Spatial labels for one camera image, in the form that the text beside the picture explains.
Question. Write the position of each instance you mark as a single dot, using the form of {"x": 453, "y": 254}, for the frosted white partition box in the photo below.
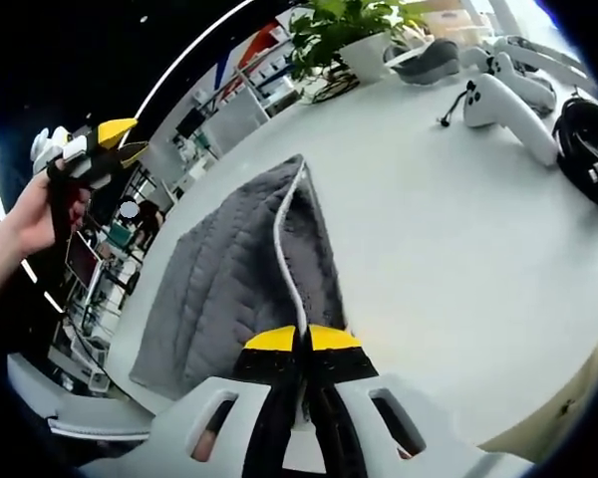
{"x": 239, "y": 122}

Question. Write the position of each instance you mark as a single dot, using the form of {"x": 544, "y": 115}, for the grey towel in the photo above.
{"x": 219, "y": 279}

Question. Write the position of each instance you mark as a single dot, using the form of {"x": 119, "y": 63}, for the person's left hand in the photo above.
{"x": 30, "y": 224}

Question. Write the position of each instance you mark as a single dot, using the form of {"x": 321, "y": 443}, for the white game controller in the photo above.
{"x": 503, "y": 109}
{"x": 508, "y": 70}

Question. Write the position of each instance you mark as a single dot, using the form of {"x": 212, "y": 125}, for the teal mesh chair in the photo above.
{"x": 122, "y": 234}

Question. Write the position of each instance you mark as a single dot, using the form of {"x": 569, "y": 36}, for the green potted plant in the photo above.
{"x": 339, "y": 25}

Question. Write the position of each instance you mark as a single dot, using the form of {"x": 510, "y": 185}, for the grey white VR headset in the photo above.
{"x": 428, "y": 65}

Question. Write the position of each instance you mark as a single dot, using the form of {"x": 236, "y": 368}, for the white plastic stand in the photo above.
{"x": 543, "y": 55}

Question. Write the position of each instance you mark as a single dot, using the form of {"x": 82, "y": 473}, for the metal shelf with white boxes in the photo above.
{"x": 269, "y": 65}

